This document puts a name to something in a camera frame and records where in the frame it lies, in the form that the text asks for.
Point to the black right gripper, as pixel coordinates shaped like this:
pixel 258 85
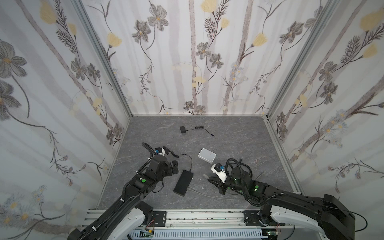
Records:
pixel 218 181

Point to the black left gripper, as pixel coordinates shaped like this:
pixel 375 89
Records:
pixel 173 167

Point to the black network switch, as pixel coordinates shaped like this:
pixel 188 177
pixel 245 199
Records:
pixel 183 183

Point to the aluminium mounting rail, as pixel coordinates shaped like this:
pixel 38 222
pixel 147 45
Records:
pixel 235 218

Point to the white slotted cable duct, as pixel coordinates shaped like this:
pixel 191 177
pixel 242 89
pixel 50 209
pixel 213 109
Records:
pixel 196 234

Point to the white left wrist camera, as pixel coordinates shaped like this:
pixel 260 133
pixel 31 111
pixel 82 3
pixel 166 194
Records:
pixel 160 151

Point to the white network switch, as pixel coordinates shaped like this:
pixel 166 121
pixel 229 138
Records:
pixel 207 155

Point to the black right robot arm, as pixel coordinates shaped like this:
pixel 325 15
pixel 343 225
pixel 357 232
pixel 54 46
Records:
pixel 326 215

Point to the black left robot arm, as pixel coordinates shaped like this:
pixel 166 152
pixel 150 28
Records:
pixel 129 211

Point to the black power adapter with cable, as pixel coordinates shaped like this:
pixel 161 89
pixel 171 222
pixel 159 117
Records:
pixel 168 151

